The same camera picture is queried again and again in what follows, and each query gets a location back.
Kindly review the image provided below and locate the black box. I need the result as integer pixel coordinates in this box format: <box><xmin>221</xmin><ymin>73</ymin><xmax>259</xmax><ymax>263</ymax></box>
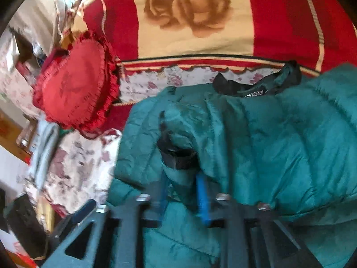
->
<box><xmin>4</xmin><ymin>194</ymin><xmax>48</xmax><ymax>259</ymax></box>

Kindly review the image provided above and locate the white cloth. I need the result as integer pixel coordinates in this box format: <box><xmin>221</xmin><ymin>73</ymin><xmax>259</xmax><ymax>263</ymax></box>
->
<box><xmin>8</xmin><ymin>0</ymin><xmax>74</xmax><ymax>52</ymax></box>

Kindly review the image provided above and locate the red checked rose-print quilt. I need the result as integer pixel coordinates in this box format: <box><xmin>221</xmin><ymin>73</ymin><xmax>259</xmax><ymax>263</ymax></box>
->
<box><xmin>60</xmin><ymin>0</ymin><xmax>357</xmax><ymax>77</ymax></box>

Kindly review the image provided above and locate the floral bed blanket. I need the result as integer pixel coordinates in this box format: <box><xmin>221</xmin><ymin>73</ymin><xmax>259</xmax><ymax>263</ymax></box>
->
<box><xmin>17</xmin><ymin>64</ymin><xmax>282</xmax><ymax>218</ymax></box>

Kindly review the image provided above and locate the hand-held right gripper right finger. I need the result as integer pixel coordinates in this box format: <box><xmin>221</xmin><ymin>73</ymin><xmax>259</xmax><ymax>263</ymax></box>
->
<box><xmin>195</xmin><ymin>173</ymin><xmax>325</xmax><ymax>268</ymax></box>

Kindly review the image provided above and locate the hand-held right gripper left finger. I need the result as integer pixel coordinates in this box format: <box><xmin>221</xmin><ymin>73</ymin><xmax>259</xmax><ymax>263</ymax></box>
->
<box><xmin>42</xmin><ymin>177</ymin><xmax>169</xmax><ymax>268</ymax></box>

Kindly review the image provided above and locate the red heart-shaped pillow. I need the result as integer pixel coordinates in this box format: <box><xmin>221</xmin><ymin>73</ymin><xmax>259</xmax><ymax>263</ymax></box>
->
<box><xmin>33</xmin><ymin>31</ymin><xmax>121</xmax><ymax>140</ymax></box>

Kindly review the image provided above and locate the light blue cloth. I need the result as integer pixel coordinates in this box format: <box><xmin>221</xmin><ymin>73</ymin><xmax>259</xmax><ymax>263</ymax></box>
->
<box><xmin>29</xmin><ymin>120</ymin><xmax>60</xmax><ymax>186</ymax></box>

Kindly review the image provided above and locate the teal puffer jacket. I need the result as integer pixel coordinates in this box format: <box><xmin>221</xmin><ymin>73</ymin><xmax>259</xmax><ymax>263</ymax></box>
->
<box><xmin>107</xmin><ymin>61</ymin><xmax>357</xmax><ymax>268</ymax></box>

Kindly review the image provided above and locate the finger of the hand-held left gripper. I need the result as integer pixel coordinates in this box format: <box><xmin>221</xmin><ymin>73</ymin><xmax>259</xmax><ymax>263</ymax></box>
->
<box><xmin>54</xmin><ymin>198</ymin><xmax>97</xmax><ymax>239</ymax></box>

